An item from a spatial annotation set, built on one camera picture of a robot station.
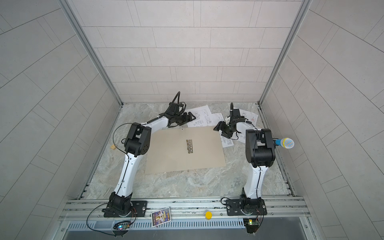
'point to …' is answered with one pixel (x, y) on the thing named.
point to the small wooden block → (113, 147)
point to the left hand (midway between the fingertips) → (195, 115)
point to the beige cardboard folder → (185, 149)
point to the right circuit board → (252, 224)
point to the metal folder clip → (189, 146)
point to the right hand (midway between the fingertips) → (217, 129)
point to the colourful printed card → (160, 216)
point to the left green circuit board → (123, 225)
